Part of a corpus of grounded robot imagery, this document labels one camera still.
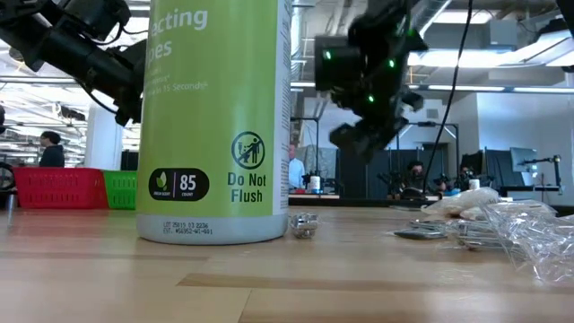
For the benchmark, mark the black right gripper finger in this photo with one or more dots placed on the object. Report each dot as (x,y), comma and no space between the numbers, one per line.
(388,132)
(354,139)

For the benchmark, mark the white cotton pads bag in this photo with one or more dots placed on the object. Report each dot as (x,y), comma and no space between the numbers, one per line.
(462,201)

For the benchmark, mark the black sachet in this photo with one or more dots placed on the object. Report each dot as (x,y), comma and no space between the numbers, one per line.
(419,234)

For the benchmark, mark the green disinfecting wipes canister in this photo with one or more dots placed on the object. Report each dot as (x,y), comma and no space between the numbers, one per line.
(211,134)

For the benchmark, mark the clear plastic bag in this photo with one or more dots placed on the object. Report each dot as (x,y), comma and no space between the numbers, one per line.
(538,242)

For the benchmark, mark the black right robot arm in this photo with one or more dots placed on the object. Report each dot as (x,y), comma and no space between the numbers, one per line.
(381,20)

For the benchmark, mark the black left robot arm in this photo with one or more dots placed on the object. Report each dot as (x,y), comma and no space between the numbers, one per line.
(67,49)

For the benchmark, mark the black partition panels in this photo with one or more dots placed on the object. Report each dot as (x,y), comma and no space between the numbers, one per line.
(495,168)
(359,175)

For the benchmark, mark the person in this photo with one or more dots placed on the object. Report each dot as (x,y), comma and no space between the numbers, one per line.
(51,157)
(466,175)
(416,172)
(296,172)

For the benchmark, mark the white wipes bottle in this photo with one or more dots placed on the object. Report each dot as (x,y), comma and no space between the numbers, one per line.
(315,184)

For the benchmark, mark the wooden work desk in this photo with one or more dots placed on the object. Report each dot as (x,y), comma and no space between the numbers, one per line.
(314,196)

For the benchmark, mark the ceiling light strip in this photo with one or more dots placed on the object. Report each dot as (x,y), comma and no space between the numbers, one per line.
(466,88)

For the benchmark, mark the silver foil packet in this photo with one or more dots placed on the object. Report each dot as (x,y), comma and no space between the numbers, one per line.
(304,225)

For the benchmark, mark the grey desk monitor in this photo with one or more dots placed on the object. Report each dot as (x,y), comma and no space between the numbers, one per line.
(522,159)

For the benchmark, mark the long work desk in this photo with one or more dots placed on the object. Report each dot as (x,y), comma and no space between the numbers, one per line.
(529,189)

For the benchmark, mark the black box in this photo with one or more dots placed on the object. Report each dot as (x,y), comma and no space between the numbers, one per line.
(129,160)

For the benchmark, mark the green plastic basket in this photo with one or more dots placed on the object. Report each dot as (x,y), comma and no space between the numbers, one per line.
(121,190)

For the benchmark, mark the white building column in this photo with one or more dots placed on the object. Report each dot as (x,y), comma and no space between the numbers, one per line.
(103,134)

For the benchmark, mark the red plastic basket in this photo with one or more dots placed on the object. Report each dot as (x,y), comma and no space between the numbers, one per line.
(58,188)

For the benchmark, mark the black round stand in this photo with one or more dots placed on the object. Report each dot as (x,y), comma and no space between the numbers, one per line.
(5,177)

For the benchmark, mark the black gantry frame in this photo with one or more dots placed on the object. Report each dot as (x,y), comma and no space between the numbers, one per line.
(305,119)
(426,124)

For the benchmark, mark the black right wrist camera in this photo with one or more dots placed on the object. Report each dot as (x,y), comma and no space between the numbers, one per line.
(338,63)

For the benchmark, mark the black aluminium table frame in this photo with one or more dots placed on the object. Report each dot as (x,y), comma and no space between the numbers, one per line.
(359,203)

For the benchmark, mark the black curved bracket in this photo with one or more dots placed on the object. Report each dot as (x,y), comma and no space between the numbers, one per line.
(412,194)

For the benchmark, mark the silver spiral ceiling duct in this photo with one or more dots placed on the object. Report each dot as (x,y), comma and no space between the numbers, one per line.
(432,13)

